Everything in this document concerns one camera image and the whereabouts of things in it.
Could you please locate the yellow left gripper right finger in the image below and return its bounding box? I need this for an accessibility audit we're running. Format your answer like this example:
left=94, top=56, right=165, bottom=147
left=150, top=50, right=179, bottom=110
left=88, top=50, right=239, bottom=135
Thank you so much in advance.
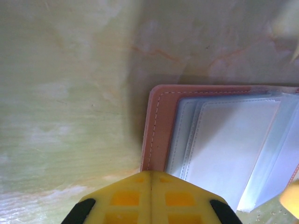
left=151, top=170, right=243, bottom=224

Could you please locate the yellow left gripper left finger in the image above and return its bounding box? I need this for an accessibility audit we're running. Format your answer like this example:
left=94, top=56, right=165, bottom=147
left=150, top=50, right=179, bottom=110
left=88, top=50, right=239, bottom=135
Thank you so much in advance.
left=61, top=170, right=152, bottom=224

